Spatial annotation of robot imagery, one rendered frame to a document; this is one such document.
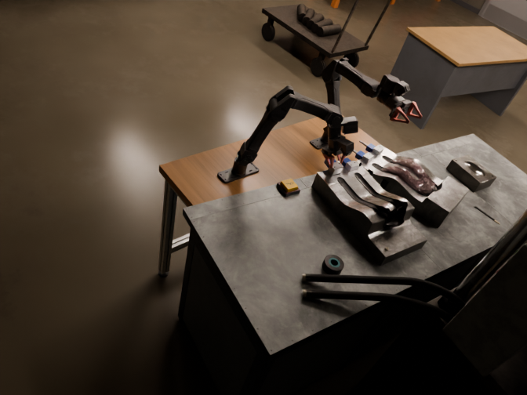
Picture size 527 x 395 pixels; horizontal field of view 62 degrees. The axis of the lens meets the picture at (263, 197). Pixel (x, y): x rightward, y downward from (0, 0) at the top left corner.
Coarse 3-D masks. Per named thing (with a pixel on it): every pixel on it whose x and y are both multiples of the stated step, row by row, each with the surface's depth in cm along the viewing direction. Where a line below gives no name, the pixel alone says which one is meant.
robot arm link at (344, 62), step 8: (336, 64) 210; (344, 64) 209; (328, 72) 214; (336, 72) 212; (344, 72) 209; (352, 72) 206; (360, 72) 207; (328, 80) 216; (352, 80) 207; (360, 80) 203; (368, 80) 202; (360, 88) 204
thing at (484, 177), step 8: (456, 160) 238; (464, 160) 239; (472, 160) 241; (448, 168) 241; (456, 168) 236; (464, 168) 234; (472, 168) 239; (480, 168) 237; (456, 176) 237; (464, 176) 233; (472, 176) 230; (480, 176) 231; (488, 176) 233; (464, 184) 235; (472, 184) 231; (480, 184) 228; (488, 184) 235
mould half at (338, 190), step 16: (320, 176) 199; (336, 176) 201; (352, 176) 204; (368, 176) 207; (320, 192) 202; (336, 192) 194; (368, 192) 199; (384, 192) 201; (336, 208) 194; (352, 208) 185; (368, 208) 184; (352, 224) 188; (368, 224) 180; (368, 240) 182; (384, 240) 182; (400, 240) 184; (416, 240) 186; (384, 256) 176; (400, 256) 184
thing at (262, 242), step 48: (432, 144) 258; (480, 144) 270; (480, 192) 233; (240, 240) 173; (288, 240) 179; (336, 240) 185; (432, 240) 197; (480, 240) 205; (240, 288) 157; (288, 288) 161; (336, 288) 166; (384, 288) 171; (288, 336) 147
